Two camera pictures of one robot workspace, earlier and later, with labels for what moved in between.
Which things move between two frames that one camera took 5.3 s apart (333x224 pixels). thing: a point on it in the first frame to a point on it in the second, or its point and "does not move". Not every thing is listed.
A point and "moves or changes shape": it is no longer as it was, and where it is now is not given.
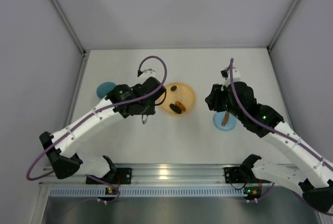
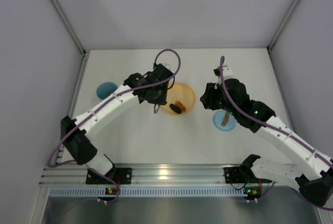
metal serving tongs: (144, 117) moves or changes shape
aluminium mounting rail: (153, 174) does not move
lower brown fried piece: (180, 105) does not move
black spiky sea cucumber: (175, 108) does not move
